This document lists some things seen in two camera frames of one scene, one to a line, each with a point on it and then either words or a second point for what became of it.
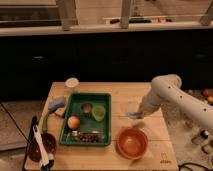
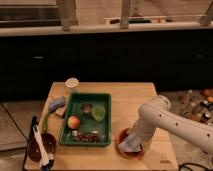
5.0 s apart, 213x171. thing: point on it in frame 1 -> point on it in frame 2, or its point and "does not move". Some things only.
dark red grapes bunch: [88, 137] does not move
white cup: [72, 82] does not move
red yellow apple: [73, 122] does not move
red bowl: [132, 143] does not move
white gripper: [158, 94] -> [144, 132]
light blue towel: [135, 115] -> [131, 144]
